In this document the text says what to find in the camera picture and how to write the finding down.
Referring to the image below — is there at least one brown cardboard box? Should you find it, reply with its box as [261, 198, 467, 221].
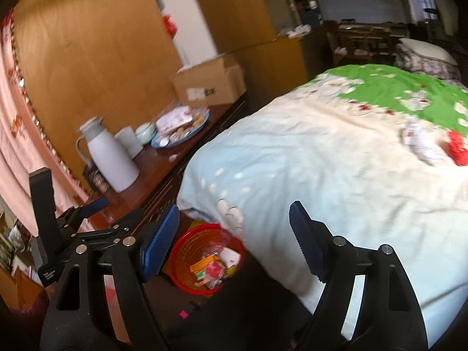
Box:
[171, 54, 247, 108]

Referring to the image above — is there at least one blue plate with snacks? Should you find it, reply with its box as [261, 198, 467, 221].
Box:
[150, 105, 210, 149]

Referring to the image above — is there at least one white thermos jug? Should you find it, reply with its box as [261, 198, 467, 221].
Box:
[75, 116, 140, 192]

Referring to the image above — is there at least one pink curtain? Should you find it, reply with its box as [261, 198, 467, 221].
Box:
[1, 10, 88, 237]

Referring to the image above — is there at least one wooden wardrobe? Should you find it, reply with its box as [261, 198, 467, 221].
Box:
[197, 0, 332, 112]

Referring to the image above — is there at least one orange long box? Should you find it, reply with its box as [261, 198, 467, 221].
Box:
[190, 255, 219, 275]

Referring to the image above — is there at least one white pillow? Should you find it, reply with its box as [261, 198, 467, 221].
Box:
[400, 38, 458, 66]

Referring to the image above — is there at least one folded floral blanket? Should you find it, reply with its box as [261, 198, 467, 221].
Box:
[395, 44, 462, 82]

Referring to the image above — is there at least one red foam net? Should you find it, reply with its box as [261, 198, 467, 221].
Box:
[448, 130, 468, 166]

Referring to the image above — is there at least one white plastic bag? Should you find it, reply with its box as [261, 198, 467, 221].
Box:
[401, 116, 443, 166]

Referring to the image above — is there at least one dark wooden nightstand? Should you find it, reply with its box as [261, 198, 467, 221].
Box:
[89, 94, 248, 230]

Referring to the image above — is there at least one plastic cup with red paper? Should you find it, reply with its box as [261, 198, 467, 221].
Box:
[203, 261, 225, 289]

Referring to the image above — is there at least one small white bowl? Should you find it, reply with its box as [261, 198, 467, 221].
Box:
[135, 122, 156, 146]

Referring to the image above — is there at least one red hanging ornament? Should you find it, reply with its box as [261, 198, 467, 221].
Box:
[162, 14, 178, 39]

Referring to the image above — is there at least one red trash basket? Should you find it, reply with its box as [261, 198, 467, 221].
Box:
[168, 223, 245, 295]

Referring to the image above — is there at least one white paper cup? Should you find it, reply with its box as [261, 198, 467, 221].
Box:
[219, 247, 241, 269]

